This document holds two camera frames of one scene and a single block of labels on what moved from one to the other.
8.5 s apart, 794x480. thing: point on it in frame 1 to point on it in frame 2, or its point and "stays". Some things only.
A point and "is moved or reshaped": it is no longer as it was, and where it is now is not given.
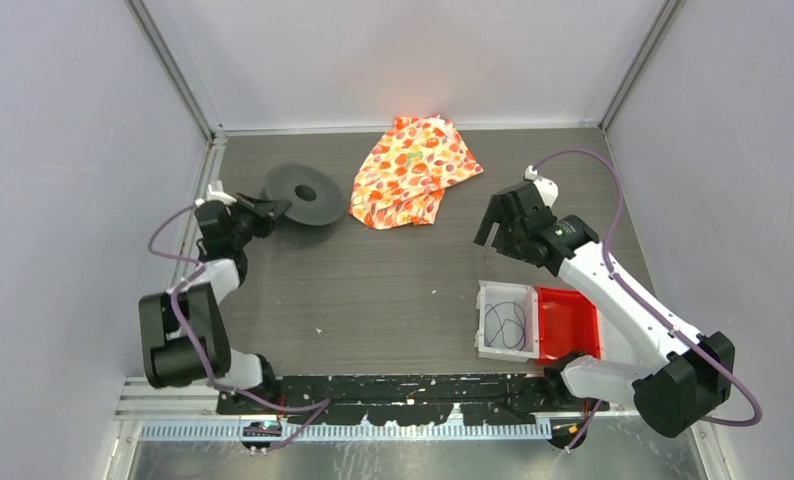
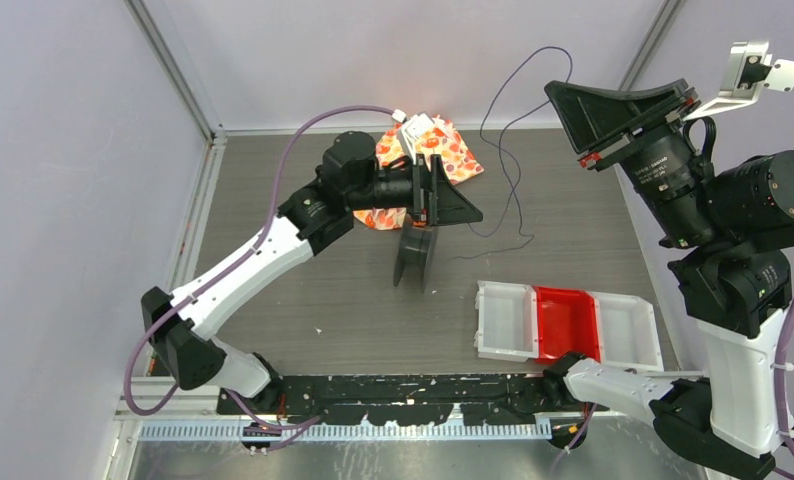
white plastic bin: [508, 321] stays
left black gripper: [263, 211] to [435, 200]
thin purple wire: [508, 320] to [512, 164]
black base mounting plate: [404, 398] stays
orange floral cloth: [402, 181] stays
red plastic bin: [568, 324] stays
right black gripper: [495, 214] to [589, 113]
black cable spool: [317, 200] is moved or reshaped
